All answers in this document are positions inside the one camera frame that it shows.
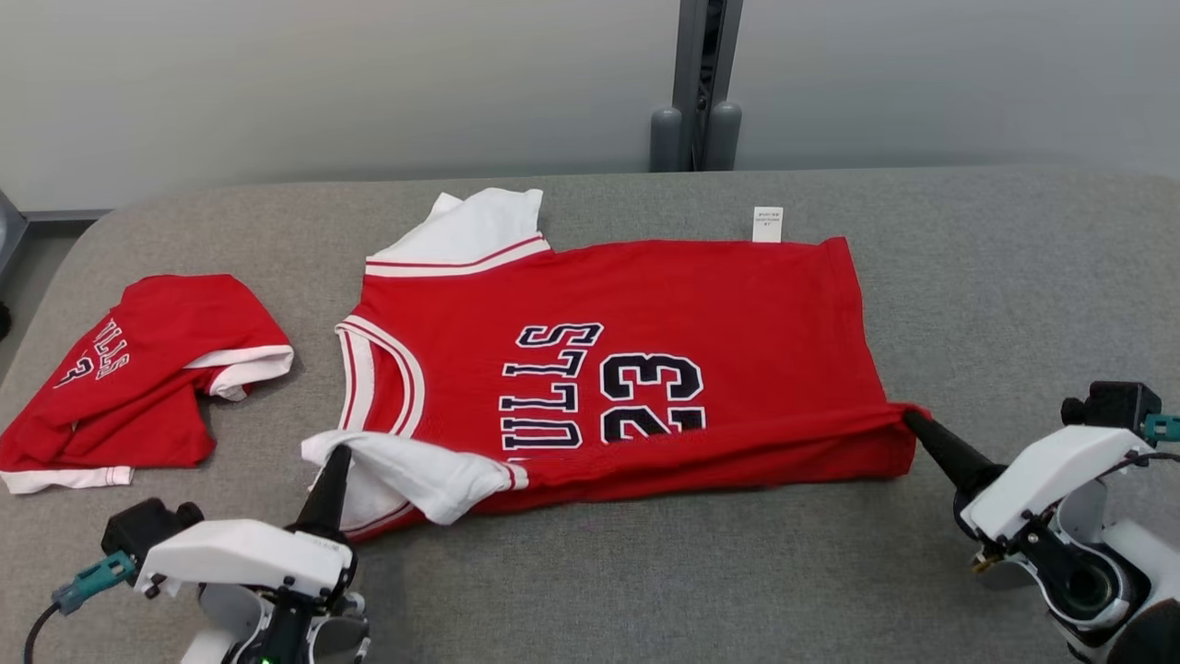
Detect right black cable teal connector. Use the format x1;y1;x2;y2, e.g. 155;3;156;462
1097;415;1180;473

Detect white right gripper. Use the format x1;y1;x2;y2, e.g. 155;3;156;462
903;409;1153;568

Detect left black cable teal connector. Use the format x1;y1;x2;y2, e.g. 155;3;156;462
23;551;137;664

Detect black cable teal connector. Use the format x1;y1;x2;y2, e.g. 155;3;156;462
1097;415;1180;473
23;551;137;664

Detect grey metal partition post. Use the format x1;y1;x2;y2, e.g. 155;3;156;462
650;0;744;172

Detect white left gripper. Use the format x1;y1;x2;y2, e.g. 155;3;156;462
134;445;359;605

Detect red number 23 jersey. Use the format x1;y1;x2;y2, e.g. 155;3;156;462
301;187;932;543

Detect red white-trimmed shorts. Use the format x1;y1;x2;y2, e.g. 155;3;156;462
0;274;295;495

